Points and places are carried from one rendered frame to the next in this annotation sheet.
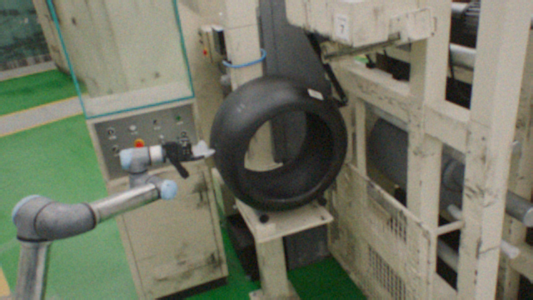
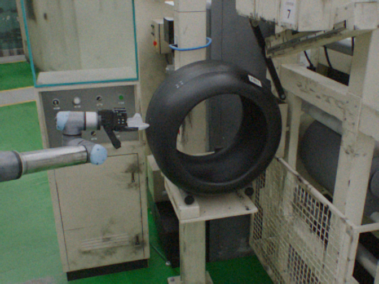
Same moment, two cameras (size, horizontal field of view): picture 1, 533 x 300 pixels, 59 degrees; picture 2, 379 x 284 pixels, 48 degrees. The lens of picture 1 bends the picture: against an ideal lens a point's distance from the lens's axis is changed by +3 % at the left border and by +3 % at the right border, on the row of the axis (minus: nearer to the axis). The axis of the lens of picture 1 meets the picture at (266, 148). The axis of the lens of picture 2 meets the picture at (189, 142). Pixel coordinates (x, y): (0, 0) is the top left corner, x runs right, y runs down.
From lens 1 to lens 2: 0.20 m
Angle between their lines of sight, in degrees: 3
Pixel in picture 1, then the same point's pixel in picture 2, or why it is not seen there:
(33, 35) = (12, 31)
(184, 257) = (109, 234)
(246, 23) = (195, 9)
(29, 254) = not seen: outside the picture
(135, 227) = (66, 198)
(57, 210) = not seen: outside the picture
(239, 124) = (176, 100)
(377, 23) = (324, 11)
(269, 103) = (208, 83)
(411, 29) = (358, 18)
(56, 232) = not seen: outside the picture
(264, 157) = (197, 143)
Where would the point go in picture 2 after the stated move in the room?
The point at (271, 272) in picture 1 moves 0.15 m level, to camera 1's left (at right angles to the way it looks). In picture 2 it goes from (190, 259) to (164, 259)
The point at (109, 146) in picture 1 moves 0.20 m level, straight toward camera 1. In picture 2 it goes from (52, 116) to (53, 128)
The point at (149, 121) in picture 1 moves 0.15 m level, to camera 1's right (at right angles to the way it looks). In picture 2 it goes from (93, 97) to (120, 97)
